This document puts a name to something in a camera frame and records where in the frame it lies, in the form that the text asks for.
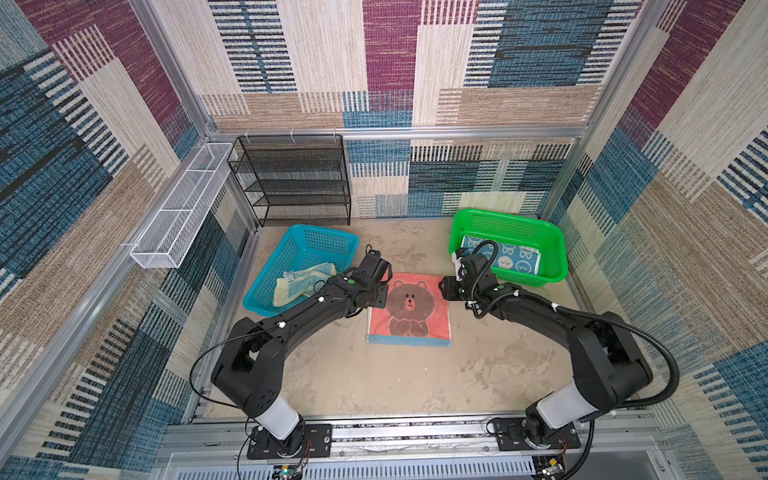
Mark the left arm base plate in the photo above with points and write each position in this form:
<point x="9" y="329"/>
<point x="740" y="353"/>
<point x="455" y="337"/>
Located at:
<point x="312" y="441"/>

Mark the white wire mesh tray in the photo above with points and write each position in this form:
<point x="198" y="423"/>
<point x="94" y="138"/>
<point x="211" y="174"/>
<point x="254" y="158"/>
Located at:
<point x="165" y="242"/>

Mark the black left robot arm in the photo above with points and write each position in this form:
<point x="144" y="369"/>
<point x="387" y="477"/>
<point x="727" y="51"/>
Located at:
<point x="249" y="370"/>

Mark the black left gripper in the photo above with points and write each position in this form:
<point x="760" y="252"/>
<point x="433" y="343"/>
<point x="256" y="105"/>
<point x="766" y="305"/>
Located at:
<point x="382" y="295"/>

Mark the pale yellow teal towel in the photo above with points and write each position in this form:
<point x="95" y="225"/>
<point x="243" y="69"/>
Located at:
<point x="300" y="283"/>

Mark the black wire shelf rack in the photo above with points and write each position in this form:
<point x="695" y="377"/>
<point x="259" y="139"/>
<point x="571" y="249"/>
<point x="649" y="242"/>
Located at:
<point x="294" y="179"/>

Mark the light blue patterned towel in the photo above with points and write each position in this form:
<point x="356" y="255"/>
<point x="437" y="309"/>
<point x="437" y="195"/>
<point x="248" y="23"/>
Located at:
<point x="509" y="257"/>

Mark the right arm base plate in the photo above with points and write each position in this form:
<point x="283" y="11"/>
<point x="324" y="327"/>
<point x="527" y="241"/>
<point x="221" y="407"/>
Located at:
<point x="523" y="434"/>

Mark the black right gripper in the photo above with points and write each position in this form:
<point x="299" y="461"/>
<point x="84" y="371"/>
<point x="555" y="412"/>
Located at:
<point x="448" y="289"/>

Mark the red pink towel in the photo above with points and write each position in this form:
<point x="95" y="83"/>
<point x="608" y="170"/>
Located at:
<point x="415" y="314"/>

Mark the teal plastic basket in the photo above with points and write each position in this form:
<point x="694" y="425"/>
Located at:
<point x="301" y="247"/>

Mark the aluminium front rail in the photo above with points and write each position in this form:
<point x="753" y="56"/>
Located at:
<point x="627" y="445"/>

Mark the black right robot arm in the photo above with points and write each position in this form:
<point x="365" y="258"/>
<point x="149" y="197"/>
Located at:
<point x="607" y="364"/>

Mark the green plastic basket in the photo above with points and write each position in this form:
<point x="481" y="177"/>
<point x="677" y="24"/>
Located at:
<point x="522" y="231"/>

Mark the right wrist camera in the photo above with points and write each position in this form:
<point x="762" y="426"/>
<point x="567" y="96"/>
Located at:
<point x="456" y="258"/>

